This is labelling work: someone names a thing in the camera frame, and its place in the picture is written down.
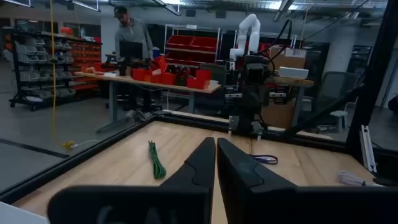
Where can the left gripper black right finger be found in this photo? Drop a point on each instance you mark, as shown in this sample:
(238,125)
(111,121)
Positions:
(242,177)

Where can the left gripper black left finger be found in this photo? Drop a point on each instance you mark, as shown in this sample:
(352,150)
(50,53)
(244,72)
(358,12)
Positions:
(192,174)

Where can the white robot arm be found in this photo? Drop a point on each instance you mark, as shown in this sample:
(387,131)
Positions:
(253,34)

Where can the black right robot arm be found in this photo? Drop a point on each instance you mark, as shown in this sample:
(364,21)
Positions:
(250,93)

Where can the wooden workbench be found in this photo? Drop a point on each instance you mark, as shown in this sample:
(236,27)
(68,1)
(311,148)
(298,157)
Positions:
(186,87)

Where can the red plastic bin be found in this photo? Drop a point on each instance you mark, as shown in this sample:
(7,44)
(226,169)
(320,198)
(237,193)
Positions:
(203,74)
(197,83)
(160,63)
(138,74)
(168,78)

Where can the wooden side table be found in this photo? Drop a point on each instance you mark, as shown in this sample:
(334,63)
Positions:
(295,82)

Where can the white stool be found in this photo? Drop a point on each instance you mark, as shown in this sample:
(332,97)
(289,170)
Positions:
(339,114)

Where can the white flat box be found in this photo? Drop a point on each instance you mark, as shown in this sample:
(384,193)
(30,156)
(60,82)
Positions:
(293,72)

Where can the cardboard box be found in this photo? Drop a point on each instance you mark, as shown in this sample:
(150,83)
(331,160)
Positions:
(287,57)

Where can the large red shelf bin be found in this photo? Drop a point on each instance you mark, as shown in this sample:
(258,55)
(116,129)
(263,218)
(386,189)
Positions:
(204,44)
(179,42)

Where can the black computer monitor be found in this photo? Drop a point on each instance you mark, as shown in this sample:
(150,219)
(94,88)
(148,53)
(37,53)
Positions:
(130,49)

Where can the person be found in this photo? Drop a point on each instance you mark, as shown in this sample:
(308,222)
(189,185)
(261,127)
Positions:
(133,32)

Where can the rack with small red bins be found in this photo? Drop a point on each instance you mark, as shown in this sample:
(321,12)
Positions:
(85,54)

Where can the black rack with grey bins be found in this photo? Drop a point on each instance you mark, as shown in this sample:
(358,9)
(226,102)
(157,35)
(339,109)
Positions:
(40,62)

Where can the orange item on rack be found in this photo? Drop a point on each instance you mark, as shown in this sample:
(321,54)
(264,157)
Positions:
(66,30)

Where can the black diagonal frame brace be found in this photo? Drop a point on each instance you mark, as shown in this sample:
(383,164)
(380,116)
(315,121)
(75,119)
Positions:
(329,109)

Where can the aluminium bracket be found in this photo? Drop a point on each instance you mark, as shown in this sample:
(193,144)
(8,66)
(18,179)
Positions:
(367,149)

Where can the black rig frame post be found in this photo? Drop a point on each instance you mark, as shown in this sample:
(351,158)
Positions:
(371,77)

